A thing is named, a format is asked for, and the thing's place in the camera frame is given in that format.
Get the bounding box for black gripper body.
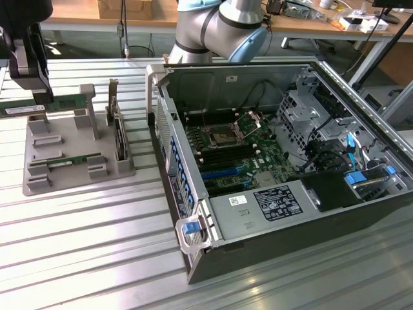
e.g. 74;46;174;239
0;0;54;48

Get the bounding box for green RAM stick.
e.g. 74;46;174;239
0;92;90;119
47;155;90;166

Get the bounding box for grey parts rack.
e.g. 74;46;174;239
21;83;136;197

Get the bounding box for black graphics card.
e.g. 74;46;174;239
105;78;128;161

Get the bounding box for cardboard box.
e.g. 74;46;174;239
97;0;153;19

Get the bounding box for black RAM slot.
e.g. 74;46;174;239
197;141;254;154
201;152;260;165
199;149;258;161
183;108;238;117
183;112;239;120
185;115;240;123
198;145;256;158

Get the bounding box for CPU socket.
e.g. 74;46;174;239
206;124;238;150

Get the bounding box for long black expansion slot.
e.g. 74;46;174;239
206;180;246;196
199;160;235;172

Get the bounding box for blue expansion slot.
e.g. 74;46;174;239
201;167;238;181

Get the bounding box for metal socket cover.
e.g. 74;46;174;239
234;110;263;136

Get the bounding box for grey power supply unit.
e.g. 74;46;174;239
208;180;321;243

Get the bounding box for green Dell motherboard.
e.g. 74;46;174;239
183;108;296;198

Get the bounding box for silver chipset heatsink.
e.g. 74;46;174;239
254;172;276;189

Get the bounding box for silver disk bay cage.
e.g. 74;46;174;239
276;88;327;162

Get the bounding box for open black PC case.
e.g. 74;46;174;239
145;61;413;285

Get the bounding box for grey desk device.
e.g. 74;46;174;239
283;5;312;19

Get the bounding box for black plastic shroud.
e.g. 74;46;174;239
286;170;366;212

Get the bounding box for white box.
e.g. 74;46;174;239
338;15;390;34

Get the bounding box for grey equipment box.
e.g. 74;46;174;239
358;84;413;132

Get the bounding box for black tripod pole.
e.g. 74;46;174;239
350;12;413;93

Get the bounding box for black monitor with stand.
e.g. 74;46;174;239
370;0;413;24

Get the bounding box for long black wire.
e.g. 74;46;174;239
237;79;276;112

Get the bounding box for aluminium profile rail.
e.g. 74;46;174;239
317;60;413;155

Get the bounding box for blue data wire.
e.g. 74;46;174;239
345;133;357;171

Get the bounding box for blue disk caddy handle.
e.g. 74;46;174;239
343;171;368;187

